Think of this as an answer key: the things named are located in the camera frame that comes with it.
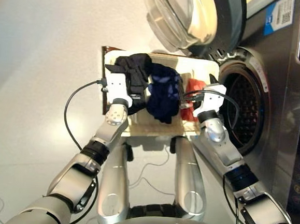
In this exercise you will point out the red garment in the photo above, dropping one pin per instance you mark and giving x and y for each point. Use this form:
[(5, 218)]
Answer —
[(188, 115)]

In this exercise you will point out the black garment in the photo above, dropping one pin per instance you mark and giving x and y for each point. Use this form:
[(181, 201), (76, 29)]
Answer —
[(137, 72)]

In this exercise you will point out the navy blue garment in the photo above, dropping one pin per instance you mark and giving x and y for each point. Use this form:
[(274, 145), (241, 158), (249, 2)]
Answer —
[(164, 97)]

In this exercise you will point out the pale woven laundry basket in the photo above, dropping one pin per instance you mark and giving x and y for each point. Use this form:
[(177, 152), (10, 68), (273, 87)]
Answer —
[(153, 129)]

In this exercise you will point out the grey washing machine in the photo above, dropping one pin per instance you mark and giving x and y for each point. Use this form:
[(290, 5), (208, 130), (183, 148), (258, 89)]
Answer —
[(278, 101)]

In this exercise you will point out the round glass washer door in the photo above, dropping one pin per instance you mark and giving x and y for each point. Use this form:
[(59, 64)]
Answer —
[(178, 15)]

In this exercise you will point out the silver robot leg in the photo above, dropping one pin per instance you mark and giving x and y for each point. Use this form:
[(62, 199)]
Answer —
[(113, 192), (188, 185)]

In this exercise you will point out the blue white washer sticker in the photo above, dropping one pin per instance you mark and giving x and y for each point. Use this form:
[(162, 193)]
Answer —
[(271, 20)]

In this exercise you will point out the black robot hip joint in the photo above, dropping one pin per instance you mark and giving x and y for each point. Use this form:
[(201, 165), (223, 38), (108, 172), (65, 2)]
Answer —
[(152, 210)]

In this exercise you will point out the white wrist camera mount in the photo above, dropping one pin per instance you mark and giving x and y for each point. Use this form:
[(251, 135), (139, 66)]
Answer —
[(213, 101), (117, 86)]

